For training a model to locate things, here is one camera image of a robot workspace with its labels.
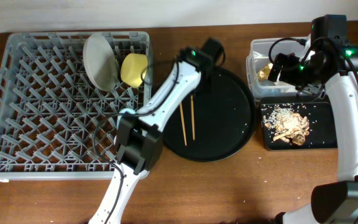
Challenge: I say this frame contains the gold foil wrapper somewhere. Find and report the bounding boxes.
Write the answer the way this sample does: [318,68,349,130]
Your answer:
[257,63,273,82]

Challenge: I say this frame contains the food scraps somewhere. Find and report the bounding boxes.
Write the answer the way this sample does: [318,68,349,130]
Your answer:
[262,107,310,146]

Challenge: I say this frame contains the wooden chopstick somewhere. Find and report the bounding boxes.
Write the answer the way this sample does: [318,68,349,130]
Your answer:
[190,94,195,141]
[179,102,187,146]

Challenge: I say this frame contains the yellow bowl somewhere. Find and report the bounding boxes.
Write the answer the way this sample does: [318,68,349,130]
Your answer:
[121,53,149,88]

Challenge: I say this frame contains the grey plate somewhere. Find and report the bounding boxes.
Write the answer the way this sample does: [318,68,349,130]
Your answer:
[83,34,118,91]

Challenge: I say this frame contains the white napkin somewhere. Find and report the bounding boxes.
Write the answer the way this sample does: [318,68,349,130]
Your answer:
[260,80,277,86]

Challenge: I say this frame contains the blue cup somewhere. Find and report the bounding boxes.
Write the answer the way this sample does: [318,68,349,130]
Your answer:
[119,108,136,116]

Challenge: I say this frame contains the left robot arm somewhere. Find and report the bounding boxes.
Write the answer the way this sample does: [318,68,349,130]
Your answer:
[90,38,224,223]

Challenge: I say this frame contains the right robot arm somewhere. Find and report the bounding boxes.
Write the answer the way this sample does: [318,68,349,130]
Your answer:
[268,14,358,223]

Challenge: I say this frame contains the grey dishwasher rack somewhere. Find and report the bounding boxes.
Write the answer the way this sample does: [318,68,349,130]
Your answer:
[0,32,152,182]

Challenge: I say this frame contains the clear plastic bin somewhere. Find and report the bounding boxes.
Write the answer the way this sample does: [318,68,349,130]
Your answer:
[246,38,307,101]

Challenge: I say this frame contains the black rectangular tray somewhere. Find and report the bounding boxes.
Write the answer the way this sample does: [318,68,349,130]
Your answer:
[260,96,337,151]

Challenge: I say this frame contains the round black tray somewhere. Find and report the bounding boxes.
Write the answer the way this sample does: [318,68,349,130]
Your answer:
[163,67,256,162]

